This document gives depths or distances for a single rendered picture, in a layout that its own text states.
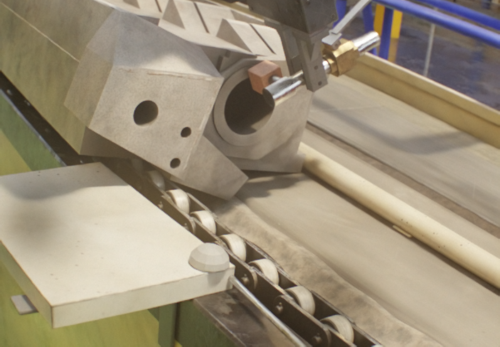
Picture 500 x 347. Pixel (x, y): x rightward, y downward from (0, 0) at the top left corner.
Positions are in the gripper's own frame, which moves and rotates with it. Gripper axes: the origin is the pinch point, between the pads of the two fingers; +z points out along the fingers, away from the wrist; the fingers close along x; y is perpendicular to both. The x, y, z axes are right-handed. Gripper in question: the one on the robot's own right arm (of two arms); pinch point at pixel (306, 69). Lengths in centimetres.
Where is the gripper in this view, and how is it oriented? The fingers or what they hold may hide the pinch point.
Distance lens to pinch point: 103.7
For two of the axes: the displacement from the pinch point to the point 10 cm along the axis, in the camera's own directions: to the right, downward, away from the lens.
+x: -5.6, -3.5, 7.5
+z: 2.3, 8.1, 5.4
